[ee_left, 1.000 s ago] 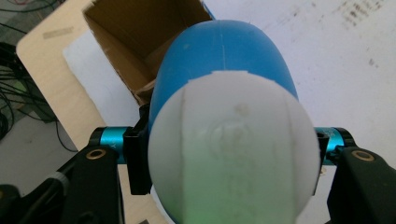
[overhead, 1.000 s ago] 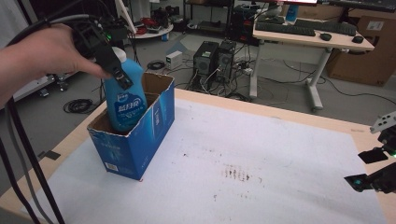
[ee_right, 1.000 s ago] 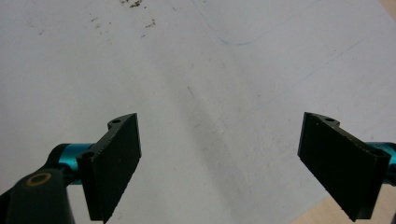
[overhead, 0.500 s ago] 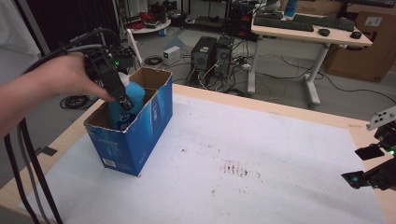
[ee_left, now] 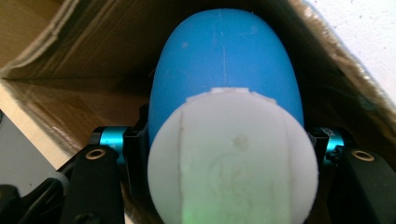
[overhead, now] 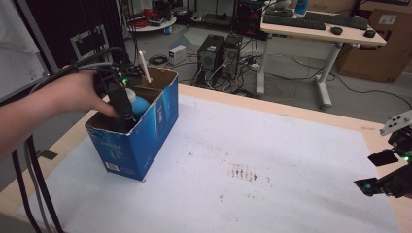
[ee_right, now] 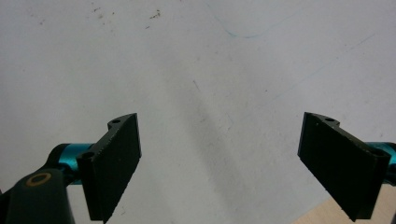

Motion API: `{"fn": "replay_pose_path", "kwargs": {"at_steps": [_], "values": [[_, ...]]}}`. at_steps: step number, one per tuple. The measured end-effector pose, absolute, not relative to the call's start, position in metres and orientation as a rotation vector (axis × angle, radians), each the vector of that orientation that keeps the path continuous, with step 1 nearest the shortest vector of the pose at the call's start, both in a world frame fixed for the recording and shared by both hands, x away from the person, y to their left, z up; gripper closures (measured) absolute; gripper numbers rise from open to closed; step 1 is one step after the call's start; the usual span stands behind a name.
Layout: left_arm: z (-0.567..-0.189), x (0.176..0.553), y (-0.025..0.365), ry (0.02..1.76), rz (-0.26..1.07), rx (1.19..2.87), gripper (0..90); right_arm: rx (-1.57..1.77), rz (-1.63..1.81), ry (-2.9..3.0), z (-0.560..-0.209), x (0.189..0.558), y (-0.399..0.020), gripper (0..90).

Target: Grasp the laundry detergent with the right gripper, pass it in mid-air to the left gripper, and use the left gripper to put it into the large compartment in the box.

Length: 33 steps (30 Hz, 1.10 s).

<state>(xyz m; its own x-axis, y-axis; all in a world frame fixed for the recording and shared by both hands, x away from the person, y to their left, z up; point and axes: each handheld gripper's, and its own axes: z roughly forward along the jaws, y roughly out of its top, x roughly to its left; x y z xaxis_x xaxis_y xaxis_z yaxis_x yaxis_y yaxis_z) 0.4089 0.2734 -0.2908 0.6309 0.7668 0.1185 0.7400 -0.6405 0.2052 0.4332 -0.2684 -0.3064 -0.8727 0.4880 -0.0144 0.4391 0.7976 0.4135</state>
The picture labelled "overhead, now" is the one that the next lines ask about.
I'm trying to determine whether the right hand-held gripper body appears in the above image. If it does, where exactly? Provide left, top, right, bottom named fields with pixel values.
left=377, top=110, right=412, bottom=199

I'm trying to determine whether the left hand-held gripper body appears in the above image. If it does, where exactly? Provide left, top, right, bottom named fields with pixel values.
left=93, top=50, right=154, bottom=122

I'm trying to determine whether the blue and white round object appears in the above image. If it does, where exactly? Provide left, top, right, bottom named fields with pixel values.
left=124, top=87, right=151, bottom=119

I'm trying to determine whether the blue cardboard box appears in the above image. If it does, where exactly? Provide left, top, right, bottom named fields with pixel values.
left=85, top=66, right=180, bottom=183

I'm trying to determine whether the person's left hand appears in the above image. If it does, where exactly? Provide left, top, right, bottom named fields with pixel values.
left=42, top=69, right=121, bottom=119

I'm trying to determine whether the small white box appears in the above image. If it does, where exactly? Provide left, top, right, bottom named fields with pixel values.
left=168, top=44, right=189, bottom=66

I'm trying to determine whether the round white table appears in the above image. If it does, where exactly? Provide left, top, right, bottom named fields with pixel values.
left=126, top=8, right=178, bottom=35

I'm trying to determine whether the black curtain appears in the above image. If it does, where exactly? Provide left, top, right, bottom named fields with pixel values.
left=23, top=0, right=128, bottom=72

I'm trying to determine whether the large brown cardboard box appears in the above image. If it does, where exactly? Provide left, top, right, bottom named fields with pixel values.
left=334, top=0, right=412, bottom=84

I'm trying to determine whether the black computer tower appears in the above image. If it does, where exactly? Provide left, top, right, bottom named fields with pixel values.
left=197, top=34, right=225, bottom=74

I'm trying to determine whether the white panel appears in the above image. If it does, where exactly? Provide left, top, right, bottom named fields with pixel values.
left=0, top=0, right=47, bottom=102

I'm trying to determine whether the grey computer tower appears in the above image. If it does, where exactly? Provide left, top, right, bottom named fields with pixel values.
left=222, top=33, right=244, bottom=81

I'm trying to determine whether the white-legged wooden desk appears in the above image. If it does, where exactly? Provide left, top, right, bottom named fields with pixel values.
left=256, top=11, right=388, bottom=112

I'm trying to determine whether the white table mat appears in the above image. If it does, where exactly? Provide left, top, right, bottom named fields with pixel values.
left=16, top=93, right=402, bottom=233

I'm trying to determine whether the black keyboard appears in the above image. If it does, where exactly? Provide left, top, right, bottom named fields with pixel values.
left=303, top=11, right=370, bottom=31
left=262, top=14, right=327, bottom=31

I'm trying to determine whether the black computer case with red lights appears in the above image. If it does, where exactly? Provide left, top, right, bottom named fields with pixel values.
left=232, top=0, right=270, bottom=42

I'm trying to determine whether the blue bottle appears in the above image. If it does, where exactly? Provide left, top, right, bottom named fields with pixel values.
left=294, top=0, right=310, bottom=16

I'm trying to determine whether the grey left gripper cable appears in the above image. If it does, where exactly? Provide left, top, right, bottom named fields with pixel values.
left=23, top=61, right=114, bottom=233

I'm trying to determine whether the coiled black cable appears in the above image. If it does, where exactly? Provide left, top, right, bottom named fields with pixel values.
left=148, top=54, right=169, bottom=66

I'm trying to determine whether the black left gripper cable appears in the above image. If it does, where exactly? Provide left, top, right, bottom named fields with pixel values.
left=0, top=46, right=131, bottom=233

